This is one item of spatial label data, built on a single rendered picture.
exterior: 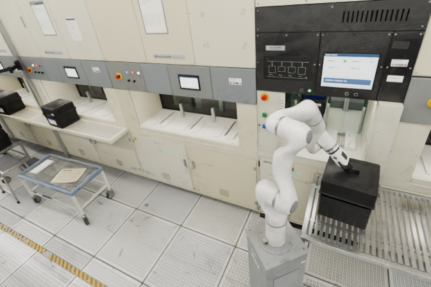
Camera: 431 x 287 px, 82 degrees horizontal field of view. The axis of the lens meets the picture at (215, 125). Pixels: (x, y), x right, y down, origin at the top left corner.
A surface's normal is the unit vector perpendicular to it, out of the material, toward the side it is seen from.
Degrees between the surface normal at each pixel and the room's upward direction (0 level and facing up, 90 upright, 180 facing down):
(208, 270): 0
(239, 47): 90
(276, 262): 0
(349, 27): 90
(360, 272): 0
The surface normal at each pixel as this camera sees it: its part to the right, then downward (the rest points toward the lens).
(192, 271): -0.11, -0.85
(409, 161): -0.44, 0.51
